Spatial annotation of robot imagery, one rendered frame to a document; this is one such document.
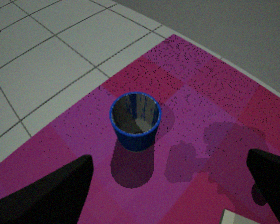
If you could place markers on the blue cup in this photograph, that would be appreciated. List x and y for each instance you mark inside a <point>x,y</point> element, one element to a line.
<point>135,112</point>

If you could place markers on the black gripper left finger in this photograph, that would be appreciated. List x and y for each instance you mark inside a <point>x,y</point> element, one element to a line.
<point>55,199</point>

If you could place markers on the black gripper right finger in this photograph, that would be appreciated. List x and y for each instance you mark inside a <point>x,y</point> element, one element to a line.
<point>265,169</point>

